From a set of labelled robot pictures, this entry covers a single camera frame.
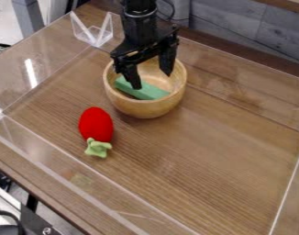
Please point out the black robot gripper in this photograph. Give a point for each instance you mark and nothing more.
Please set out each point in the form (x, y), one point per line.
(148, 39)

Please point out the light brown wooden bowl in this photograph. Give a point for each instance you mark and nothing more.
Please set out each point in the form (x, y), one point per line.
(146, 108)

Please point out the green rectangular block stick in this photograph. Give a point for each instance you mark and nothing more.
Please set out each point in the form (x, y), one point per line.
(148, 92)

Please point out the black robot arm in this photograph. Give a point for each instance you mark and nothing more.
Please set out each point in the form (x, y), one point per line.
(138, 8)

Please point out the red plush strawberry toy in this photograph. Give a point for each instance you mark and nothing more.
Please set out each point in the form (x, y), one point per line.
(96, 129)

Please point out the grey cabinet leg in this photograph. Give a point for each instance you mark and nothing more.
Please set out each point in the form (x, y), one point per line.
(28, 15)

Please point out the clear acrylic enclosure wall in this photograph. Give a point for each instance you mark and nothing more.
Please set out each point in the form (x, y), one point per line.
(209, 170)

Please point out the black table clamp mount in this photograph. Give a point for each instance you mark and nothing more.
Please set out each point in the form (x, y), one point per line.
(34, 225)

